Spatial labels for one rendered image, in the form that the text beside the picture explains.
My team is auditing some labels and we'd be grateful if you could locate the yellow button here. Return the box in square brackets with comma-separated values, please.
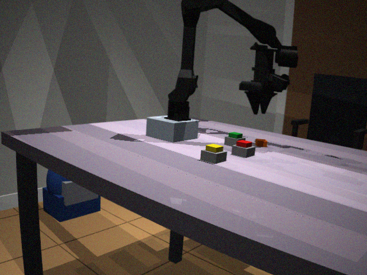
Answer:
[200, 144, 227, 164]

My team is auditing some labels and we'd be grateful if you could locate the green button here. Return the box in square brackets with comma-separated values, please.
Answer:
[224, 132, 245, 146]

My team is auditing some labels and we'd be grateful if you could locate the orange block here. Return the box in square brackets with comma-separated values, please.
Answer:
[255, 139, 267, 147]

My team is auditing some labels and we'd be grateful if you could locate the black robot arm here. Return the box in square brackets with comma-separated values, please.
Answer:
[164, 0, 298, 121]

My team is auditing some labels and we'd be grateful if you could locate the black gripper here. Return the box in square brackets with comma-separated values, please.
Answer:
[239, 64, 282, 115]

